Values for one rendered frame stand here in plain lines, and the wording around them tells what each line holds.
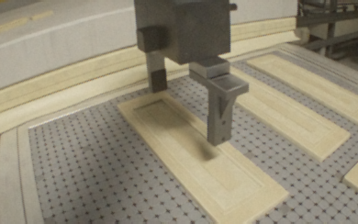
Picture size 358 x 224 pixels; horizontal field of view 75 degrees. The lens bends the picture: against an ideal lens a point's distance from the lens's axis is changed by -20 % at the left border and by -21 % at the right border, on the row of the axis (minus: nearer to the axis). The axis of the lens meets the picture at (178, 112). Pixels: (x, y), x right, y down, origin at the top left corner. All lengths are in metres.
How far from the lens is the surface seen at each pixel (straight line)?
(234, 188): 0.69
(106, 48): 1.21
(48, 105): 1.21
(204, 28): 0.58
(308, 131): 0.91
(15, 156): 1.00
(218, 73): 0.58
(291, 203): 0.70
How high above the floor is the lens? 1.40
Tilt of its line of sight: 32 degrees down
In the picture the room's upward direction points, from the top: 4 degrees counter-clockwise
